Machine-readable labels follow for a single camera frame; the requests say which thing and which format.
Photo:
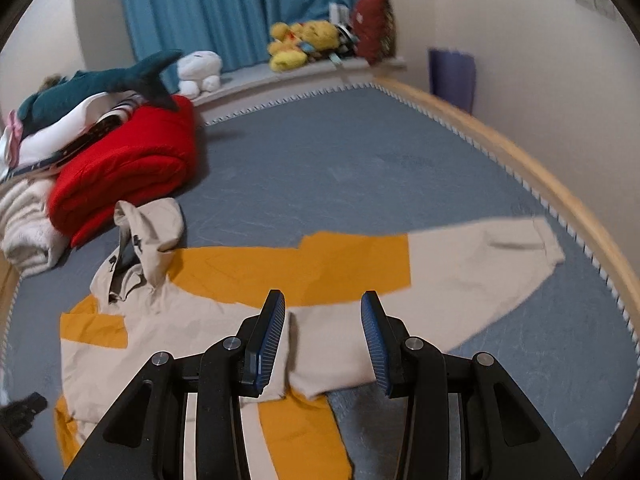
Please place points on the white folded bedding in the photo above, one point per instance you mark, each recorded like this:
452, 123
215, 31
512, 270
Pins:
65, 127

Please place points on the teal shark plush toy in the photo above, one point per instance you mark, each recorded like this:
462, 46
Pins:
75, 92

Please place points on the blue curtain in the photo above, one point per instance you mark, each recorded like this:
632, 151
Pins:
225, 10

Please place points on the white wall switch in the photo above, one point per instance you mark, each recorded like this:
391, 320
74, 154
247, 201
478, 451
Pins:
595, 0

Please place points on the purple folded mat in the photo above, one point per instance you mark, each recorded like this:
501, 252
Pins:
452, 77

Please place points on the grey quilted bed sheet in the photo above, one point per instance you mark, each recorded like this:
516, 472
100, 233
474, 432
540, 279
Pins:
350, 160

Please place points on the red folded blanket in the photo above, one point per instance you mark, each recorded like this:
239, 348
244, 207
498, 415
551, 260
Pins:
125, 170

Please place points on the black white patterned toy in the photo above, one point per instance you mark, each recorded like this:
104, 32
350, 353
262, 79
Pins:
346, 37

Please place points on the white plush toy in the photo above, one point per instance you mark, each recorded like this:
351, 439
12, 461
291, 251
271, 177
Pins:
200, 67

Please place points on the cream fleece blanket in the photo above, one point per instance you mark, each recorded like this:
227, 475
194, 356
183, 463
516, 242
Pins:
25, 225

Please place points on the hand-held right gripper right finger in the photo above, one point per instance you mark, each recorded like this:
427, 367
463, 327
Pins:
372, 340

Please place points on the white window ledge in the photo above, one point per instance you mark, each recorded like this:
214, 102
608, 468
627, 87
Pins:
280, 80

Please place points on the beige and orange jacket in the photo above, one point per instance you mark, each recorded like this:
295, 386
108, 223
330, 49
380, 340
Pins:
225, 270

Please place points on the dark red cushion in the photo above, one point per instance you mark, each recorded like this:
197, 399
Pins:
372, 25

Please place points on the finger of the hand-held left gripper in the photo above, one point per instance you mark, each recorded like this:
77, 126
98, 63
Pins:
22, 412

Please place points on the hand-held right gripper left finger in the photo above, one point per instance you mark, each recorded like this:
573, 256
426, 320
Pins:
267, 340

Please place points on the wooden bed frame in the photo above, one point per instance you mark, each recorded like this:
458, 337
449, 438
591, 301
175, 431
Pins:
500, 145

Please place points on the pink and white cloth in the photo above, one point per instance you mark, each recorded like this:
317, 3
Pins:
15, 135

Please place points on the yellow plush toy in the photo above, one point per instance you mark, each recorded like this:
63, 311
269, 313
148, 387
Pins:
300, 40

